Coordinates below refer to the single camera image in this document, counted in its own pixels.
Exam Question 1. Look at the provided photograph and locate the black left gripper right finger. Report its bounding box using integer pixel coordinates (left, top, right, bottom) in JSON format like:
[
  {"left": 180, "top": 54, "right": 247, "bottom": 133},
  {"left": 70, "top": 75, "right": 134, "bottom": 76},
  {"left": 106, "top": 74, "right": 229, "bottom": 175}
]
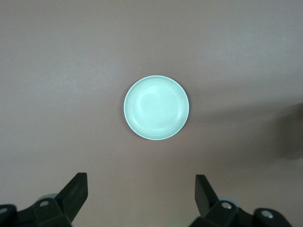
[{"left": 189, "top": 174, "right": 291, "bottom": 227}]

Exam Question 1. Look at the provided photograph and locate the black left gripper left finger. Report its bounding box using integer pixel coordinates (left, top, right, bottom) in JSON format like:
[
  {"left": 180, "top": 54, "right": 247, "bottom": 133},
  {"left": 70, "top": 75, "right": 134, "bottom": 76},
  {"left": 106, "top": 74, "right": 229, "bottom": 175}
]
[{"left": 0, "top": 173, "right": 89, "bottom": 227}]

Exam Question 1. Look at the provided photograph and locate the light green round plate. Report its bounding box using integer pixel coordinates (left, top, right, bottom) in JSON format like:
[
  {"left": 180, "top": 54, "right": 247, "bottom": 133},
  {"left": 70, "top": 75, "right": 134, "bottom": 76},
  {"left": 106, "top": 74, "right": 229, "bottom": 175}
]
[{"left": 123, "top": 75, "right": 190, "bottom": 141}]

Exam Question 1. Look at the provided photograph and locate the brown table mat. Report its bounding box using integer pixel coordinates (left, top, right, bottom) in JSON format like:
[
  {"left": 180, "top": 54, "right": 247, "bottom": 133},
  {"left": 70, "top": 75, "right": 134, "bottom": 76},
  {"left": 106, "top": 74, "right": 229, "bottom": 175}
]
[{"left": 0, "top": 0, "right": 303, "bottom": 227}]

